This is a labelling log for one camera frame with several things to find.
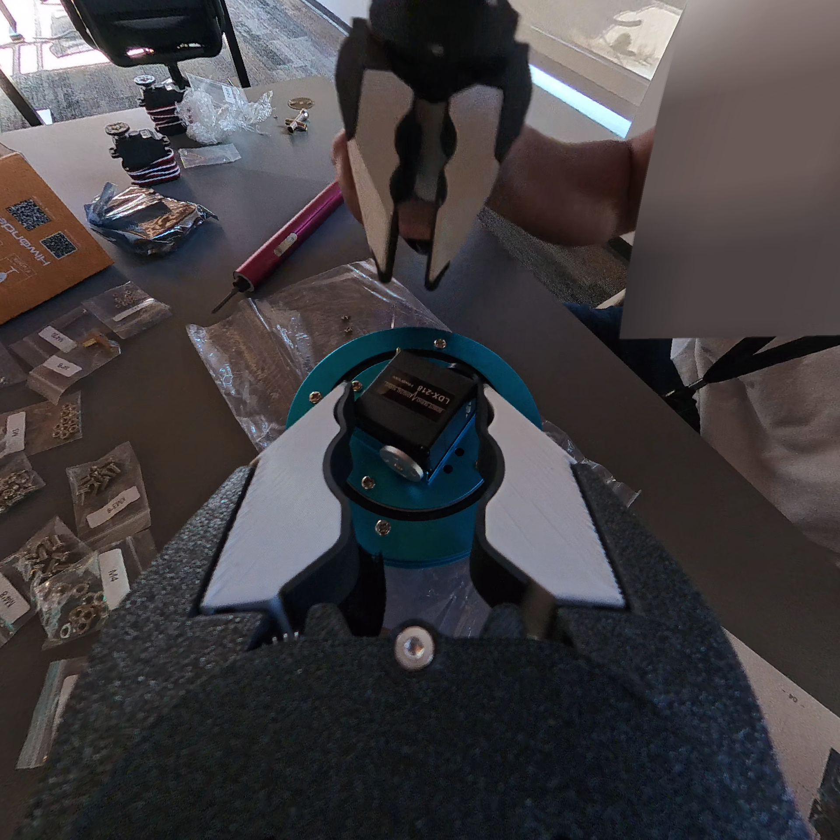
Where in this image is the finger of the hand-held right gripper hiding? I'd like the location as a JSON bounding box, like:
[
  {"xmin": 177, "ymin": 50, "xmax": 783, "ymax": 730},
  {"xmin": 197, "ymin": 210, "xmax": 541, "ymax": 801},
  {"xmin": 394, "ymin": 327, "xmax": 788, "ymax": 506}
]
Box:
[
  {"xmin": 423, "ymin": 87, "xmax": 504, "ymax": 291},
  {"xmin": 346, "ymin": 69, "xmax": 421, "ymax": 284}
]

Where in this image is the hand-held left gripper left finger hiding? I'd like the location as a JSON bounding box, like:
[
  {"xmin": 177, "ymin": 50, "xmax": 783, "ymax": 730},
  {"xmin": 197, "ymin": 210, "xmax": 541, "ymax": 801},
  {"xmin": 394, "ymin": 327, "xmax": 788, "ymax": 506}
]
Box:
[{"xmin": 200, "ymin": 382, "xmax": 360, "ymax": 616}]

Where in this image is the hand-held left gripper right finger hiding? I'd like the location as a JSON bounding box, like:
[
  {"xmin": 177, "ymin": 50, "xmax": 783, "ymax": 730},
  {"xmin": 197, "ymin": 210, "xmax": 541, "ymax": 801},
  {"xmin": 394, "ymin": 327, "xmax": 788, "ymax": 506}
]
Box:
[{"xmin": 474, "ymin": 386, "xmax": 629, "ymax": 610}]

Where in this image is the red screwdriver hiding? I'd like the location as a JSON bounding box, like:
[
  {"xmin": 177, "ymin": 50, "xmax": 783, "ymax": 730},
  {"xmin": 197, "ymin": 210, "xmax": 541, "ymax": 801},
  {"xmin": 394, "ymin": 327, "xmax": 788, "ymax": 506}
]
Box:
[{"xmin": 211, "ymin": 180, "xmax": 345, "ymax": 316}]

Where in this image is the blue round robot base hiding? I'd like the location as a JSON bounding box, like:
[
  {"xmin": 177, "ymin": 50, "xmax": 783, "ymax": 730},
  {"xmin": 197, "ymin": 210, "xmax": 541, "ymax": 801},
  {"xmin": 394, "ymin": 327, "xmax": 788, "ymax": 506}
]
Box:
[{"xmin": 285, "ymin": 327, "xmax": 546, "ymax": 568}]

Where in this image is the person's right forearm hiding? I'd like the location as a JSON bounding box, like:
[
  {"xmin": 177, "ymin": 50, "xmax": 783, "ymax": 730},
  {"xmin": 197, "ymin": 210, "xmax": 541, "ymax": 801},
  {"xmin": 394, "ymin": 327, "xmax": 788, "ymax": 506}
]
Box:
[{"xmin": 489, "ymin": 123, "xmax": 657, "ymax": 249}]

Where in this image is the dark grey desk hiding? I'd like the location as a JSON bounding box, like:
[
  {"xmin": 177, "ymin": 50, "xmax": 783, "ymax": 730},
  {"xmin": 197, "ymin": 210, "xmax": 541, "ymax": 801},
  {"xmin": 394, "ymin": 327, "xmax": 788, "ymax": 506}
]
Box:
[{"xmin": 0, "ymin": 75, "xmax": 840, "ymax": 840}]

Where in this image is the person's right hand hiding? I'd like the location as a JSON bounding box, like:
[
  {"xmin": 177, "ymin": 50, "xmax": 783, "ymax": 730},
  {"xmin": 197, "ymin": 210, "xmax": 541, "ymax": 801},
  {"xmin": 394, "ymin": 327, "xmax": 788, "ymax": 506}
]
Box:
[{"xmin": 330, "ymin": 130, "xmax": 368, "ymax": 221}]

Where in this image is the crumpled clear plastic wrap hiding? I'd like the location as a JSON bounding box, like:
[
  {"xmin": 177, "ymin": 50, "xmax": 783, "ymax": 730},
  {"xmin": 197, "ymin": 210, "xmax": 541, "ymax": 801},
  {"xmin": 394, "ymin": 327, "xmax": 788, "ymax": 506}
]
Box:
[{"xmin": 177, "ymin": 75, "xmax": 273, "ymax": 145}]

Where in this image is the large clear plastic bag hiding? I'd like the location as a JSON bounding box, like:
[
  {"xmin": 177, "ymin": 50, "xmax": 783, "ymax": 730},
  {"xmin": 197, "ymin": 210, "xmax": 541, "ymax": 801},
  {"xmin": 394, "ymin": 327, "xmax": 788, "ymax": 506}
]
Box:
[{"xmin": 185, "ymin": 259, "xmax": 641, "ymax": 637}]

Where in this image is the group of small screw bags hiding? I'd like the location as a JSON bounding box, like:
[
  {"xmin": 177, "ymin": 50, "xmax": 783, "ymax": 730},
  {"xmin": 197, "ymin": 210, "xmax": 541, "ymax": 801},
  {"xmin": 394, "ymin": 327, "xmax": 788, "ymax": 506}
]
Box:
[{"xmin": 0, "ymin": 282, "xmax": 175, "ymax": 769}]

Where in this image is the dark foil bag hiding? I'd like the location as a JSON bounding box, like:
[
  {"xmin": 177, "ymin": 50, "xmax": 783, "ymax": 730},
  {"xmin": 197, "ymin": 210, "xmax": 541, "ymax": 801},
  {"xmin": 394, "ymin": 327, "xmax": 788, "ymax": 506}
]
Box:
[{"xmin": 85, "ymin": 184, "xmax": 217, "ymax": 253}]

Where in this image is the white shirt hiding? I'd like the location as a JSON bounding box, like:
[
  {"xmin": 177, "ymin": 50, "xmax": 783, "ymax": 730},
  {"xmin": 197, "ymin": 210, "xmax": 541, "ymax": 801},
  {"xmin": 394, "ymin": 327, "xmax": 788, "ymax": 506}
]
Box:
[{"xmin": 669, "ymin": 336, "xmax": 840, "ymax": 572}]

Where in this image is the black office chair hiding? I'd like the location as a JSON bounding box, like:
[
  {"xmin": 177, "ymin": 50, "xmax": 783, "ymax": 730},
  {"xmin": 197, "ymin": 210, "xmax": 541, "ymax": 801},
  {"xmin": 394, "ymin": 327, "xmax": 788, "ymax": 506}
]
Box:
[{"xmin": 59, "ymin": 0, "xmax": 250, "ymax": 89}]

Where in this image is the printed instruction manual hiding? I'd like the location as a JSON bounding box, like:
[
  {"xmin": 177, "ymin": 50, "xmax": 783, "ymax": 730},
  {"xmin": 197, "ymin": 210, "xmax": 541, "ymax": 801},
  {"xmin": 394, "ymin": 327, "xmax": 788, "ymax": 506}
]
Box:
[{"xmin": 725, "ymin": 630, "xmax": 840, "ymax": 840}]

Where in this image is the orange cardboard box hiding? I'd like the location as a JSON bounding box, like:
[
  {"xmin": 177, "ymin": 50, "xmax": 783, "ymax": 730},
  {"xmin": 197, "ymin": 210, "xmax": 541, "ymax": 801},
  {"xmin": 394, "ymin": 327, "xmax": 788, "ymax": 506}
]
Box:
[{"xmin": 0, "ymin": 144, "xmax": 114, "ymax": 326}]

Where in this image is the black servo with striped wires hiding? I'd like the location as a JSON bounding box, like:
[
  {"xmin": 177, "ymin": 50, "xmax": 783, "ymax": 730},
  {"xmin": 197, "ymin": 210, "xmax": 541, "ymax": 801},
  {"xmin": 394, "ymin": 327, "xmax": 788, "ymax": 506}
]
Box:
[
  {"xmin": 134, "ymin": 75, "xmax": 188, "ymax": 135},
  {"xmin": 108, "ymin": 123, "xmax": 181, "ymax": 186}
]

